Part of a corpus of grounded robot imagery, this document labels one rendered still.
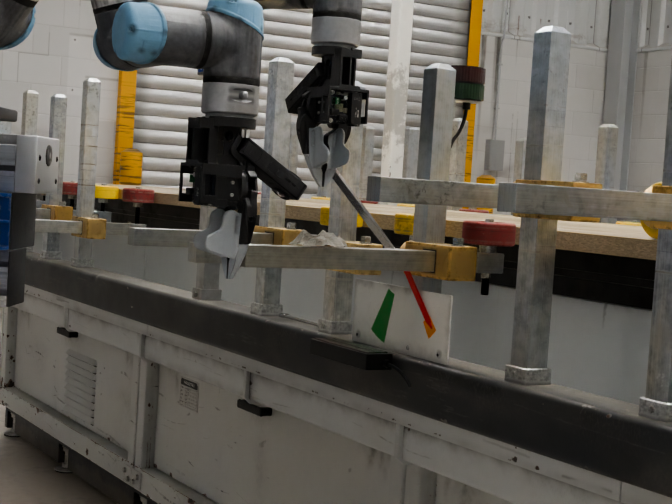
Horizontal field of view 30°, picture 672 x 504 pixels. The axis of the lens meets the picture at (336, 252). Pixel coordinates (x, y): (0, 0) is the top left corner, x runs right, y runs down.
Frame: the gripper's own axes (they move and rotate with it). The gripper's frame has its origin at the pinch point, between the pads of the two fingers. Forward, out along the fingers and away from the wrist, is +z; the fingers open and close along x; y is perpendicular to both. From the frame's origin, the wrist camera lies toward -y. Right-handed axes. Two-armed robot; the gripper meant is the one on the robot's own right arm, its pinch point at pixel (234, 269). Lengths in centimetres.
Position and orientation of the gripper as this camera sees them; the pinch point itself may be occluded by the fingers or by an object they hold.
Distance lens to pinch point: 168.0
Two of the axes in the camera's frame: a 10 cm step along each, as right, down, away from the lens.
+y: -8.6, -0.3, -5.2
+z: -0.6, 10.0, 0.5
